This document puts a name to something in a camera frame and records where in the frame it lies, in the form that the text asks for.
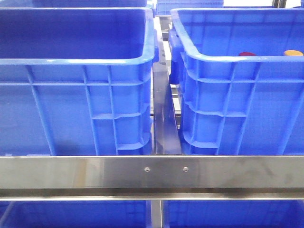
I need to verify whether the red round button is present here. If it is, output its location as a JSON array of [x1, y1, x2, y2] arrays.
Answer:
[[239, 52, 256, 56]]

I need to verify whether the yellow round button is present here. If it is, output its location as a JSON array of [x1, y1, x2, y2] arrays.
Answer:
[[284, 49, 304, 56]]

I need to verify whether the blue plastic crate left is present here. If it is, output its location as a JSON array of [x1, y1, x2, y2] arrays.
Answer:
[[0, 8, 158, 156]]

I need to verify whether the blue plastic crate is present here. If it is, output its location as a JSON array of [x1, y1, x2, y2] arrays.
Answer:
[[0, 8, 158, 156], [169, 8, 304, 155]]

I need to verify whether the blue plastic crate right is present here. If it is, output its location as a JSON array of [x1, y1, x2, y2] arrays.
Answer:
[[169, 8, 304, 155]]

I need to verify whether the lower left blue crate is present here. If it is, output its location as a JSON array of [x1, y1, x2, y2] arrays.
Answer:
[[0, 201, 151, 228]]

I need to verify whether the lower right blue crate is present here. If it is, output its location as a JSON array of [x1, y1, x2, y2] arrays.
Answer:
[[164, 200, 304, 228]]

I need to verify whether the far blue crate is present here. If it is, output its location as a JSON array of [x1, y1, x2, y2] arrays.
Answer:
[[156, 0, 224, 16]]

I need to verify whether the blue crate behind left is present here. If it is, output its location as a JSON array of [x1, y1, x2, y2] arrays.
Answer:
[[33, 0, 155, 8]]

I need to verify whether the metal shelf rack frame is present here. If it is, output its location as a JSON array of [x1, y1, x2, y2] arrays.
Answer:
[[0, 16, 304, 228]]

